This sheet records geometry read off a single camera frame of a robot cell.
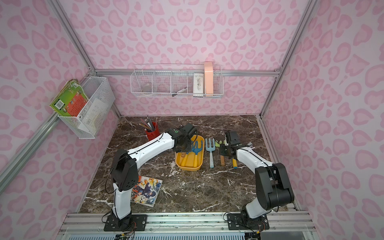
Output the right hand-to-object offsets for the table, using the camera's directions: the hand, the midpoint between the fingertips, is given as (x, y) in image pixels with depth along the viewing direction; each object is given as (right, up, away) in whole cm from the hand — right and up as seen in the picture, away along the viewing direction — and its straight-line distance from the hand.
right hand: (222, 148), depth 93 cm
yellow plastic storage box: (-23, -8, -1) cm, 25 cm away
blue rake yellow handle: (-17, -1, +5) cm, 17 cm away
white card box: (-15, +40, -2) cm, 43 cm away
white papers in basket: (-74, +19, -9) cm, 77 cm away
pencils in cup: (-49, +15, +7) cm, 52 cm away
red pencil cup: (-46, +8, +5) cm, 47 cm away
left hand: (-22, +2, -4) cm, 22 cm away
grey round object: (-48, +38, +4) cm, 62 cm away
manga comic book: (-43, -22, -12) cm, 50 cm away
